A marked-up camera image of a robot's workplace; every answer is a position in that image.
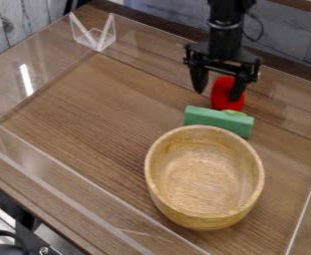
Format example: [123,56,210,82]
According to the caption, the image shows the wooden oval bowl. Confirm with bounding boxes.
[145,126,264,231]

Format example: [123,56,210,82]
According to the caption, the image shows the clear acrylic tray enclosure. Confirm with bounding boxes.
[0,18,311,255]

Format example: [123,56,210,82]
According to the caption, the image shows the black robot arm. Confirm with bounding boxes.
[183,0,262,102]

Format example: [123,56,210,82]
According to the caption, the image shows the red plush strawberry fruit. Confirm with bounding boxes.
[210,76,244,112]

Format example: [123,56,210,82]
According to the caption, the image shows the green foam block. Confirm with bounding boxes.
[183,106,255,138]

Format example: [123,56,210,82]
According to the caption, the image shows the black equipment with cable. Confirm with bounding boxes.
[0,220,65,255]

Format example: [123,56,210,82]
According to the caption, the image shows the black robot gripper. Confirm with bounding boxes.
[183,28,260,102]

